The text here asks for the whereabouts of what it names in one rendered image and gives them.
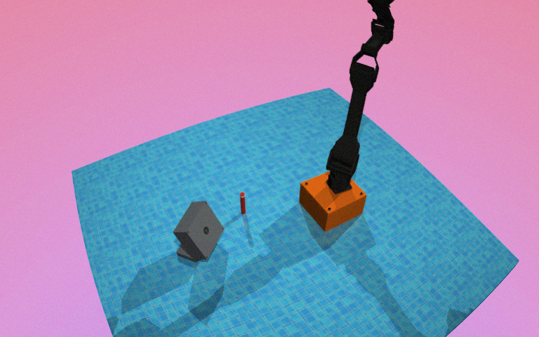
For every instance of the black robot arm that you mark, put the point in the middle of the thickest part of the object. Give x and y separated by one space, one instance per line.
344 156

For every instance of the dark red peg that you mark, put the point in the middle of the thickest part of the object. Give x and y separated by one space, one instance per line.
243 208

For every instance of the dark grey sloped panel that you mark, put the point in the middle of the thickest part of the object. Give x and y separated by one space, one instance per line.
198 231

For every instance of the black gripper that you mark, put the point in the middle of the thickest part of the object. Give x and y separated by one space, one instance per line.
373 3

